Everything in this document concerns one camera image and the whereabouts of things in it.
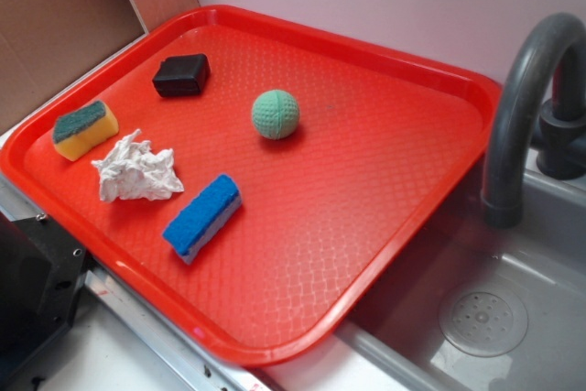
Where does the green dimpled ball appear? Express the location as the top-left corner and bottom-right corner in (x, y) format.
(251, 89), (300, 140)

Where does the red plastic tray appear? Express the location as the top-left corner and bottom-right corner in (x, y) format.
(1, 5), (501, 366)

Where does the blue sponge with white base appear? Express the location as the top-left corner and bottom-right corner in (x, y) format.
(162, 174), (242, 265)

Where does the black rectangular block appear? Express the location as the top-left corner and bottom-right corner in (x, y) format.
(152, 53), (211, 97)

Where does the crumpled white paper towel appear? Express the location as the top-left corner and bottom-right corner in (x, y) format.
(92, 129), (185, 203)

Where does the yellow sponge with green top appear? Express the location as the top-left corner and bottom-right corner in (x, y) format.
(52, 101), (119, 161)

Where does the grey plastic sink basin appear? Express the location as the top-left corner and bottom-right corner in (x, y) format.
(338, 166), (585, 390)

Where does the round sink drain strainer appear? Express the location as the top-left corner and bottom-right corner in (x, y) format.
(439, 287), (528, 358)

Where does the grey curved faucet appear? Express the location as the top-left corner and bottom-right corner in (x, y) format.
(481, 13), (585, 228)

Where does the brown cardboard panel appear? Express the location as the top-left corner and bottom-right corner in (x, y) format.
(1, 0), (199, 133)

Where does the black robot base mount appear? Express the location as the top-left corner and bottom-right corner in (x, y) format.
(1, 216), (87, 374)

